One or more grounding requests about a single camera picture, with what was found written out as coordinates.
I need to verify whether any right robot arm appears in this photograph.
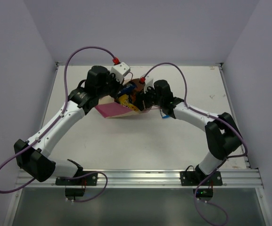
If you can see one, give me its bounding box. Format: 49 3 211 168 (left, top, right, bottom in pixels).
135 78 241 185

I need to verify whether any right black base bracket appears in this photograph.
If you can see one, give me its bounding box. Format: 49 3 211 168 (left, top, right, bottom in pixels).
180 165 223 186

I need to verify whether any right black controller box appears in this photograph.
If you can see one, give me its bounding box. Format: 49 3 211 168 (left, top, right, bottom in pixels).
193 188 214 199

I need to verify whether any pink beige paper bag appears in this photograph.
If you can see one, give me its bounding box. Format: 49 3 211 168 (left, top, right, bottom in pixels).
94 72 161 120

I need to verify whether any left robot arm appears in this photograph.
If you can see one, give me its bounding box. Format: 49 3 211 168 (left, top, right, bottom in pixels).
14 63 130 185

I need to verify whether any aluminium mounting rail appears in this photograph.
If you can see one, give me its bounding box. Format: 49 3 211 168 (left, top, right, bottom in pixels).
15 168 264 189

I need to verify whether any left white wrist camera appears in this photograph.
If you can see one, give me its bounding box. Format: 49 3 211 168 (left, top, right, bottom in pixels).
110 62 131 83

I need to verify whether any left black base bracket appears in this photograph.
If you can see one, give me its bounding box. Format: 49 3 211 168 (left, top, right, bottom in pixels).
55 171 98 186

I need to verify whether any black controller box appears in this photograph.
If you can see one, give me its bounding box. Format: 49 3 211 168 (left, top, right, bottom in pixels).
65 187 85 200
193 188 214 199

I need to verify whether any left black controller box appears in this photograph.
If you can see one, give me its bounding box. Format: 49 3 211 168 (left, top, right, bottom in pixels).
65 187 85 200

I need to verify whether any dark blue snack packet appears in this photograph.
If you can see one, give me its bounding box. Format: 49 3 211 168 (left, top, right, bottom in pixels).
118 85 136 96

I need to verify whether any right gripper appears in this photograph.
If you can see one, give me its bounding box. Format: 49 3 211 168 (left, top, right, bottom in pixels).
133 83 164 111

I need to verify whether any blue M&M snack packet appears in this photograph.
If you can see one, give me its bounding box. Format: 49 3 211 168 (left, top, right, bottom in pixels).
160 112 170 119

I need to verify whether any black base bracket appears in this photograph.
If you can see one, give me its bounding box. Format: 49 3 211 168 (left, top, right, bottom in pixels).
55 171 98 186
180 165 223 186

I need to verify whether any yellow M&M snack packet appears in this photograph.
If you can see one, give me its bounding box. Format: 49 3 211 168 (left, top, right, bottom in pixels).
115 94 139 112

